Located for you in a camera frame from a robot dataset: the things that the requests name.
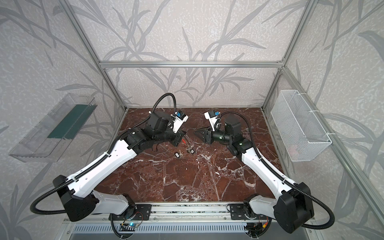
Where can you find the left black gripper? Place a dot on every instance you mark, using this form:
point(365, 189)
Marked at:
point(175, 137)

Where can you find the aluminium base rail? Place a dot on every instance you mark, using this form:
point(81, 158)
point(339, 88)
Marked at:
point(192, 211)

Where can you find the aluminium frame profiles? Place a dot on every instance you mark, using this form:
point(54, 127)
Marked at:
point(361, 181)

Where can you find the left circuit board with wires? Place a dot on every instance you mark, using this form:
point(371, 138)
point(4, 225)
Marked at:
point(129, 227)

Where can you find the right wiring bundle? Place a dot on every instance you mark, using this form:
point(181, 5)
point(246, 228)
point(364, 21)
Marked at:
point(258, 226)

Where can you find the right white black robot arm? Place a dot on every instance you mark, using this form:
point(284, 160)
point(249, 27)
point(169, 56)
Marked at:
point(289, 207)

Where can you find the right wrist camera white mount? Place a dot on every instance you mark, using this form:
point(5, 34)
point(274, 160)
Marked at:
point(214, 118)

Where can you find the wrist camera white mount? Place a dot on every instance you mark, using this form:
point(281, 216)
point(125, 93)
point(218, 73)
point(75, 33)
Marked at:
point(214, 118)
point(179, 118)

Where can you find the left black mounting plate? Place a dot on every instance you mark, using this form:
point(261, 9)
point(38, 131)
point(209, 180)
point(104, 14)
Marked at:
point(137, 212)

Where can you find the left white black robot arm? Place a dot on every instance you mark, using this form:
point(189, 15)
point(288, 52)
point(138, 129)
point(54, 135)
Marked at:
point(80, 199)

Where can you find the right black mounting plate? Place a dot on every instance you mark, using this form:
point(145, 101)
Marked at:
point(237, 212)

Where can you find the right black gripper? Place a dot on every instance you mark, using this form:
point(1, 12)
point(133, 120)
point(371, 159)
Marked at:
point(208, 136)

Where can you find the black mounting plate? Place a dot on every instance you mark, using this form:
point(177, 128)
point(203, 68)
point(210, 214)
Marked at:
point(237, 212)
point(137, 212)

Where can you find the white wire mesh basket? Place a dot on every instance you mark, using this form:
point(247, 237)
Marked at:
point(302, 133)

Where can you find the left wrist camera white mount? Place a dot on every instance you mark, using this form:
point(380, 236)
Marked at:
point(179, 118)

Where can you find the metal keyring plate red handle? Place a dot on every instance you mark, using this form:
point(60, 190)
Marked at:
point(188, 146)

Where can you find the clear plastic wall bin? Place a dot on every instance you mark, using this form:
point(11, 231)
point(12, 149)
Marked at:
point(50, 138)

